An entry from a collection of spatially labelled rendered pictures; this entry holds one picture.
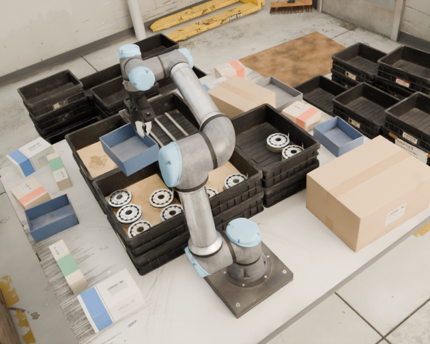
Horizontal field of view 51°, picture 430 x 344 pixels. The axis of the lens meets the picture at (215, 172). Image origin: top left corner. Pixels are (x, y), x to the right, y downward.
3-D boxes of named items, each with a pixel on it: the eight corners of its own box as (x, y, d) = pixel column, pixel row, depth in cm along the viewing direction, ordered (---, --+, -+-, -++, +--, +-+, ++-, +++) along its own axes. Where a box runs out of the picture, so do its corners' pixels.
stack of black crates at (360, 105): (405, 149, 297) (414, 106, 274) (373, 169, 286) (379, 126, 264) (357, 122, 323) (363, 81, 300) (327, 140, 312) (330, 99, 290)
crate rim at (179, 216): (200, 209, 172) (199, 205, 171) (128, 246, 163) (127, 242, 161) (155, 156, 199) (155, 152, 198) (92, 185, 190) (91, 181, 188)
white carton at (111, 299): (95, 333, 162) (88, 320, 156) (84, 309, 170) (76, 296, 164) (145, 303, 169) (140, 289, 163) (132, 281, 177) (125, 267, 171)
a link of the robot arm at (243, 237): (267, 255, 161) (267, 233, 151) (234, 271, 158) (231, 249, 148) (252, 231, 169) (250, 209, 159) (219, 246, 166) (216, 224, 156)
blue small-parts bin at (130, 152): (161, 158, 172) (158, 143, 167) (127, 176, 166) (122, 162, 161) (136, 134, 185) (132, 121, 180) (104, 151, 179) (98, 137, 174)
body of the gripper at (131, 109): (142, 106, 176) (138, 78, 168) (153, 117, 170) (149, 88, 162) (125, 112, 173) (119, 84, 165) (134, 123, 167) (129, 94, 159)
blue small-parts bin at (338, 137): (362, 147, 219) (364, 135, 215) (338, 158, 215) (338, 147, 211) (336, 126, 233) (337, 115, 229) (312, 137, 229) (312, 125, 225)
